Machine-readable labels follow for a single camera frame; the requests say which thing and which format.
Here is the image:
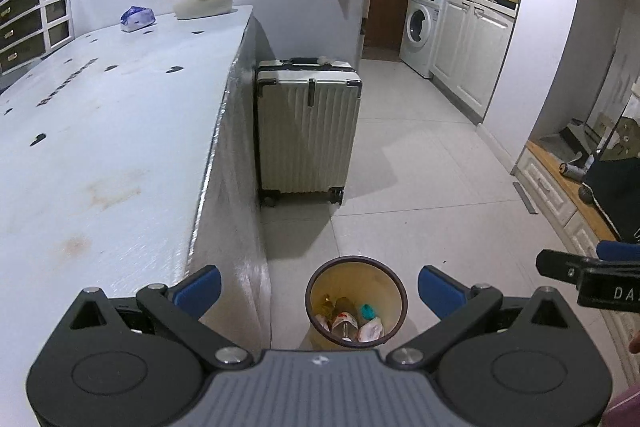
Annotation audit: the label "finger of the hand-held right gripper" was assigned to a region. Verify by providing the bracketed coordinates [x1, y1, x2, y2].
[536, 248, 602, 281]
[597, 240, 640, 261]

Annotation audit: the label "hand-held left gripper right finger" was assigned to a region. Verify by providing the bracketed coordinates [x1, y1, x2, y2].
[386, 264, 587, 368]

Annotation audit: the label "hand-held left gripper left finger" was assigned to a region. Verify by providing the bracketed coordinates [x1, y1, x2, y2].
[67, 264, 256, 368]

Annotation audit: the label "beige trash bin brown rim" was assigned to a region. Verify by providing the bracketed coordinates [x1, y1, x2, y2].
[305, 255, 407, 351]

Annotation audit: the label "dark blue bag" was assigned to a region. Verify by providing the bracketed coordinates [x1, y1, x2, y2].
[582, 104, 640, 244]

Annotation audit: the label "low white drawer cabinet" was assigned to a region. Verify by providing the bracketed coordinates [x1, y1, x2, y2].
[510, 138, 640, 358]

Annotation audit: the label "white ribbed suitcase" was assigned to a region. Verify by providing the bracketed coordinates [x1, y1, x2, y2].
[255, 56, 364, 209]

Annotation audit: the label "white table with silver sides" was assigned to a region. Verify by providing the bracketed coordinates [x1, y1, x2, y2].
[0, 4, 274, 427]

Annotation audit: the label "white kitchen base cabinet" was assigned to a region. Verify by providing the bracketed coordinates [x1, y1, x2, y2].
[429, 0, 519, 126]

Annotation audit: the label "white washing machine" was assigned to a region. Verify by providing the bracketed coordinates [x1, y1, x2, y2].
[399, 0, 446, 79]

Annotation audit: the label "blue tissue packet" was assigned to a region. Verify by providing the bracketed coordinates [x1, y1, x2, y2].
[120, 5, 157, 33]

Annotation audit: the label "white drawer unit dark drawers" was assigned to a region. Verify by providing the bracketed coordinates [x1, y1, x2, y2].
[0, 0, 76, 76]

